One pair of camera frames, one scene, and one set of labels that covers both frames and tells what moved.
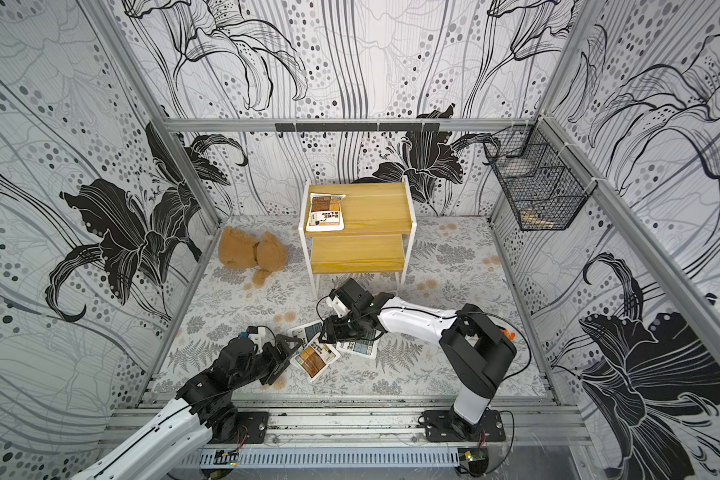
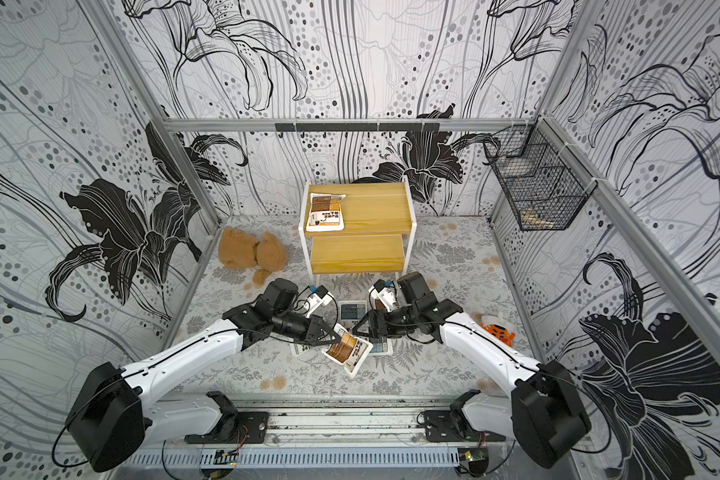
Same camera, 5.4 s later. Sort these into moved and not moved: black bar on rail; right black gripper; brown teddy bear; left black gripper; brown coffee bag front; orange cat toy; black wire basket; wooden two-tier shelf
Moved: right black gripper; left black gripper; brown coffee bag front
Not moved: black wire basket; orange cat toy; brown teddy bear; black bar on rail; wooden two-tier shelf
